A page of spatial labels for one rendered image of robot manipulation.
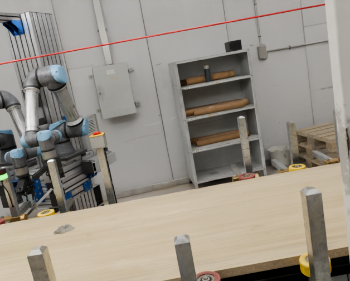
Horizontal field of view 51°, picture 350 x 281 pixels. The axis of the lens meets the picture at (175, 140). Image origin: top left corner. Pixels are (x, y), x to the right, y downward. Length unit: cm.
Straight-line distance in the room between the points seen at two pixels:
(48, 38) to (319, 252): 243
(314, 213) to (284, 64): 422
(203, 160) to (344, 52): 394
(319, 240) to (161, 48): 392
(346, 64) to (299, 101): 418
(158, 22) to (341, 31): 380
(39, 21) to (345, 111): 232
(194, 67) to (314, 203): 389
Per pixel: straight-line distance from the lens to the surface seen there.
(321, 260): 92
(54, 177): 199
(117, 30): 459
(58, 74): 227
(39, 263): 89
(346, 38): 96
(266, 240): 122
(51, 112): 279
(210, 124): 472
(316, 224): 88
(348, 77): 96
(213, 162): 482
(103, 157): 191
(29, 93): 231
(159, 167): 472
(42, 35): 286
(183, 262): 86
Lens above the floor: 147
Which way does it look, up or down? 11 degrees down
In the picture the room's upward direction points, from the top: 10 degrees counter-clockwise
